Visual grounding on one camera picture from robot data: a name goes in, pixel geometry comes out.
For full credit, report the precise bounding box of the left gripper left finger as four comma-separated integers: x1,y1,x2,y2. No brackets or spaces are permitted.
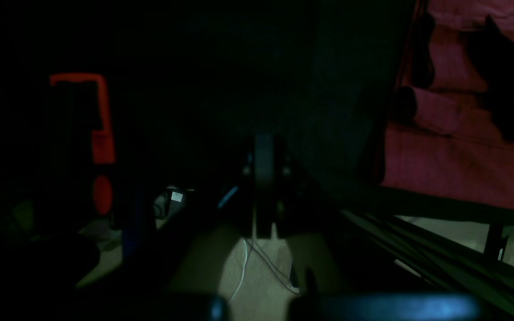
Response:
74,136,266,321

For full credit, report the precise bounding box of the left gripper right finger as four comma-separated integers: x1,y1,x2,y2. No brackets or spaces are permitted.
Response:
264,134,480,321

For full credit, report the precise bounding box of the red long-sleeve T-shirt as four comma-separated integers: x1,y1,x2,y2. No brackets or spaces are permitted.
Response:
377,0,514,210

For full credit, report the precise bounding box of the black and orange clamp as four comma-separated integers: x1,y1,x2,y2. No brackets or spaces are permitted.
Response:
34,73,116,228

